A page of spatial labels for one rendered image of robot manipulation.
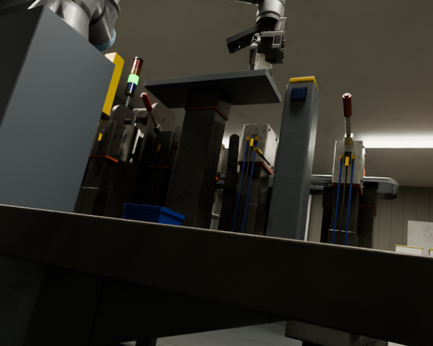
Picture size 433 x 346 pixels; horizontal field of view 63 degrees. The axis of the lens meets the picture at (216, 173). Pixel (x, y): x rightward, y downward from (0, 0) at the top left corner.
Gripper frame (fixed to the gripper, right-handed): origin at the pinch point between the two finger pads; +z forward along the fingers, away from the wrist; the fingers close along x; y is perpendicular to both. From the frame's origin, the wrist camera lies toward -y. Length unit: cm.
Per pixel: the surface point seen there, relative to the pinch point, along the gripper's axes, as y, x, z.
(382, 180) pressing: 35.6, 18.0, 18.5
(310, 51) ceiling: -10, 213, -165
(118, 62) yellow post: -126, 99, -77
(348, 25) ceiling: 22, 180, -165
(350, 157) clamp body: 26.7, 7.5, 16.5
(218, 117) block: -7.0, -1.5, 11.1
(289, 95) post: 11.5, -6.3, 6.9
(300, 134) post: 15.2, -6.9, 17.2
